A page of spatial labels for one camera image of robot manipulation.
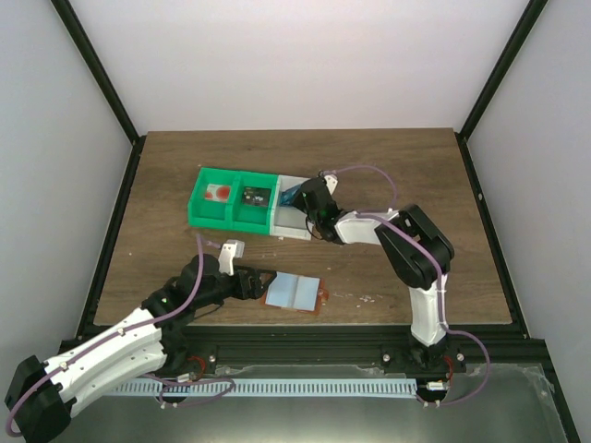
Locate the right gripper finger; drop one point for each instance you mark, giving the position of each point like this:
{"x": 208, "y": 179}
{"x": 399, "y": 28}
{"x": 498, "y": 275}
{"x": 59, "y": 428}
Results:
{"x": 292, "y": 191}
{"x": 298, "y": 204}

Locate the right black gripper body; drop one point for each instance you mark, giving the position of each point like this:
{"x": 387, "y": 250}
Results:
{"x": 312, "y": 214}

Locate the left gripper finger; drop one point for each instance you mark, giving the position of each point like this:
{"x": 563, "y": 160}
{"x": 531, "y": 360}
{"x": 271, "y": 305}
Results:
{"x": 261, "y": 275}
{"x": 259, "y": 286}

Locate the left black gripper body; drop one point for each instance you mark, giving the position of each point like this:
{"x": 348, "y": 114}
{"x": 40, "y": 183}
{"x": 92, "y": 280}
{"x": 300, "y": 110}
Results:
{"x": 240, "y": 292}

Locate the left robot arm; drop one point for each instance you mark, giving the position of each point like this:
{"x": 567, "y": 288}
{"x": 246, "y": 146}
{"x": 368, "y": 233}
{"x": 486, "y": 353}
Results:
{"x": 44, "y": 396}

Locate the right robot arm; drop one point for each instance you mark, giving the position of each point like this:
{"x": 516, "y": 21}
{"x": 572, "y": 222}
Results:
{"x": 419, "y": 253}

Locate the black card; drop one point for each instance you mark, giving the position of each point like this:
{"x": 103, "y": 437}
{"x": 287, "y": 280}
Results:
{"x": 256, "y": 196}

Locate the red white card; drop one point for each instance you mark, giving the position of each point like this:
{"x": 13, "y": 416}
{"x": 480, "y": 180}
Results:
{"x": 217, "y": 193}

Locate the white bin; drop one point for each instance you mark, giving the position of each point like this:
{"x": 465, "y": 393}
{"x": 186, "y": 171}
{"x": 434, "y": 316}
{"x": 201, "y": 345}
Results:
{"x": 288, "y": 222}

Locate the green bin middle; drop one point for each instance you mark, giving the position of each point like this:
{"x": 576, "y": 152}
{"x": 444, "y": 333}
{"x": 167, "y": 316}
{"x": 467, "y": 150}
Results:
{"x": 249, "y": 219}

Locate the green bin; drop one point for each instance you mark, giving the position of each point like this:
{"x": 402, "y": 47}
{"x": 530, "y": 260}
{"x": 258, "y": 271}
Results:
{"x": 208, "y": 214}
{"x": 249, "y": 219}

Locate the green bin left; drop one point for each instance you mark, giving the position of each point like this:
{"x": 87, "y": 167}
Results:
{"x": 208, "y": 214}

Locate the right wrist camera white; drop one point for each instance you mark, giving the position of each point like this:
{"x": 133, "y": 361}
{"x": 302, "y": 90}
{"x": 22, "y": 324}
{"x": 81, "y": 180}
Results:
{"x": 330, "y": 179}

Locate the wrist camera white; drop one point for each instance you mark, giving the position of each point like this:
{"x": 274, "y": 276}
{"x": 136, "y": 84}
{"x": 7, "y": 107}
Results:
{"x": 230, "y": 250}
{"x": 330, "y": 179}

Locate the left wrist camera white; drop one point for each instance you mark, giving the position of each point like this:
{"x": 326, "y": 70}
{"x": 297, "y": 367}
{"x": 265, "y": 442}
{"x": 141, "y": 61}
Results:
{"x": 230, "y": 250}

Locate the black aluminium front rail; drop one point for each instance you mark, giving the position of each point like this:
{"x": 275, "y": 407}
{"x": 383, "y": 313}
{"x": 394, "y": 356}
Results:
{"x": 385, "y": 346}

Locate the light blue cable duct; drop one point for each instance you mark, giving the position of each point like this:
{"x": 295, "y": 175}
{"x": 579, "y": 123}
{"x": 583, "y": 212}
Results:
{"x": 389, "y": 388}

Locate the right black frame post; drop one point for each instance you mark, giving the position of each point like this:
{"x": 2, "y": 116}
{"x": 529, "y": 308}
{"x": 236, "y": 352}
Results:
{"x": 522, "y": 29}

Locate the black frame post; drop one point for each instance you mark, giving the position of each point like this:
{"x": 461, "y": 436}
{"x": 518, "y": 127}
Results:
{"x": 67, "y": 14}
{"x": 522, "y": 29}

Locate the left black frame post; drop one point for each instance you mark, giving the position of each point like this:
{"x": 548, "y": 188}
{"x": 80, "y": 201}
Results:
{"x": 67, "y": 14}

